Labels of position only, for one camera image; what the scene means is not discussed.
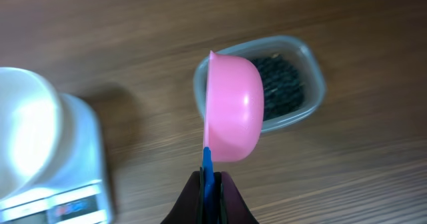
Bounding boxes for pink scoop blue handle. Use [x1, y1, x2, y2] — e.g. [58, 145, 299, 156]
[202, 51, 264, 223]

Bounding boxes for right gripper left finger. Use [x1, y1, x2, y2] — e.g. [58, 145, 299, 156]
[161, 171, 202, 224]

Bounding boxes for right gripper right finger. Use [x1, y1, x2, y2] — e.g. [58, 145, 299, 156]
[215, 171, 259, 224]

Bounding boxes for clear plastic container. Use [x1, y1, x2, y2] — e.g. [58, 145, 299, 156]
[193, 35, 326, 137]

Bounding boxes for black beans pile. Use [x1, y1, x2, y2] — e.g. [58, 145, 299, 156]
[250, 54, 305, 121]

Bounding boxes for white digital kitchen scale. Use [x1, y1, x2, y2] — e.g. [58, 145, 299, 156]
[1, 94, 114, 224]

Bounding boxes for white bowl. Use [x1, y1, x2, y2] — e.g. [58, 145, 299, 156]
[1, 67, 64, 199]

